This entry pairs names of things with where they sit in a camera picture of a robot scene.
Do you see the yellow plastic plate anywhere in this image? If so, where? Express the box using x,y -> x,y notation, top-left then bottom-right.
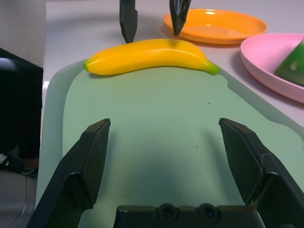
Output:
163,9 -> 268,46

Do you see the pink plastic plate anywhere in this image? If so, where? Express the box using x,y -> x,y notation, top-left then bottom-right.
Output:
239,33 -> 304,104

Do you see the yellow toy banana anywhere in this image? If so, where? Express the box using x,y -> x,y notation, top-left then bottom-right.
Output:
83,38 -> 220,76

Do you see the person's black trouser leg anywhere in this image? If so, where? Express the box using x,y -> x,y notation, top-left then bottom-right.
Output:
0,47 -> 45,165

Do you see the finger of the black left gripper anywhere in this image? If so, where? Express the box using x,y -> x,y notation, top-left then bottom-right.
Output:
119,0 -> 139,44
169,0 -> 192,37

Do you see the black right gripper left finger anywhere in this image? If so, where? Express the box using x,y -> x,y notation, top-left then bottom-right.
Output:
26,118 -> 111,228

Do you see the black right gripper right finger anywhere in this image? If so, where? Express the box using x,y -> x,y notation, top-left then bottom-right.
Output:
218,117 -> 304,228

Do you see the black white sneaker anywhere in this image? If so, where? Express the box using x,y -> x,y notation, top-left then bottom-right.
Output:
0,153 -> 25,178

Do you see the green plastic cutting board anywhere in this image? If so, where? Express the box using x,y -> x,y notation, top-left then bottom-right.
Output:
35,58 -> 304,228

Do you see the toy watermelon slice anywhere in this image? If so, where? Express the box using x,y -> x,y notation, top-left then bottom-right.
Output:
273,38 -> 304,87

